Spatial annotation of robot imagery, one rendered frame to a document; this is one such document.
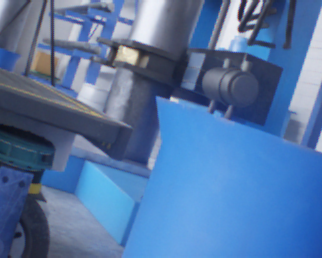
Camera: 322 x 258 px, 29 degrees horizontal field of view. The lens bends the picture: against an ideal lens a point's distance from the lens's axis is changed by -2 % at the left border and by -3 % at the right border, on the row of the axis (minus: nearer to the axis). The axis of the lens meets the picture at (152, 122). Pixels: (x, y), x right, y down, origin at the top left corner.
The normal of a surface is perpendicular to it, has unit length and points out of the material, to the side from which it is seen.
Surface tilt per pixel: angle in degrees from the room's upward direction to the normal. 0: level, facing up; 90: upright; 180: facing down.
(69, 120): 90
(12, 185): 90
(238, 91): 90
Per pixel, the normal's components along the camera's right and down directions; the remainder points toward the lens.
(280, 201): -0.22, -0.04
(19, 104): 0.32, 0.14
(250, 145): -0.54, 0.31
